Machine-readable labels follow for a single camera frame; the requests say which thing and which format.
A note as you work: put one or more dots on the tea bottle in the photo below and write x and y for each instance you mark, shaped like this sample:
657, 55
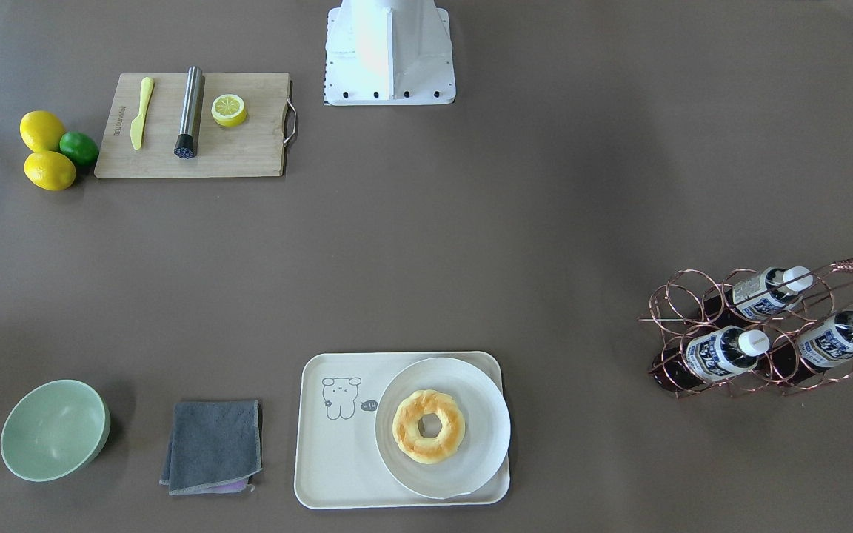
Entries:
710, 359
757, 298
812, 353

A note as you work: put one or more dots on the beige tray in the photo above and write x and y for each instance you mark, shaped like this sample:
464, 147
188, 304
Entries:
337, 463

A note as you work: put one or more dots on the white plate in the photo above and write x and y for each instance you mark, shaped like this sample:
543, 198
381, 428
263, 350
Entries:
487, 435

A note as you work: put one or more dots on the donut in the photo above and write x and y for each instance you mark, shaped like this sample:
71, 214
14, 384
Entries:
428, 426

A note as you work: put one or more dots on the wooden cutting board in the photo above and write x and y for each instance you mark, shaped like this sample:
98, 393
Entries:
254, 149

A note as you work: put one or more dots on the half lemon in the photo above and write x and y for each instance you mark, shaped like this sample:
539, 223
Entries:
229, 110

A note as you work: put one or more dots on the steel muddler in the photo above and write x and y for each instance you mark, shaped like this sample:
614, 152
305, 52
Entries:
186, 142

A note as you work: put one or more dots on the grey folded cloth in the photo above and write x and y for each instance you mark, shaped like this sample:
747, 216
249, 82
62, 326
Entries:
214, 447

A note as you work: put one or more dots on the yellow plastic knife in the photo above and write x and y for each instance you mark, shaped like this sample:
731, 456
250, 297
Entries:
147, 84

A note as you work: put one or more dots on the green lime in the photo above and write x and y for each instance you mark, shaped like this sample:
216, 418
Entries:
81, 149

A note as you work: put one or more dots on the whole lemon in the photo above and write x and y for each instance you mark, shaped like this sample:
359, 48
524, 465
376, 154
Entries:
41, 131
50, 170

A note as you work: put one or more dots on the green bowl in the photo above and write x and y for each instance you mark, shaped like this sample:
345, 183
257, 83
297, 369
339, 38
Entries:
55, 430

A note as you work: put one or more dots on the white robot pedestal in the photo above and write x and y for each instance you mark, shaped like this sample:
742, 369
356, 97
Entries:
388, 53

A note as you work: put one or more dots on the copper wire bottle rack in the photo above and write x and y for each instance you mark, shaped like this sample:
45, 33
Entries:
779, 327

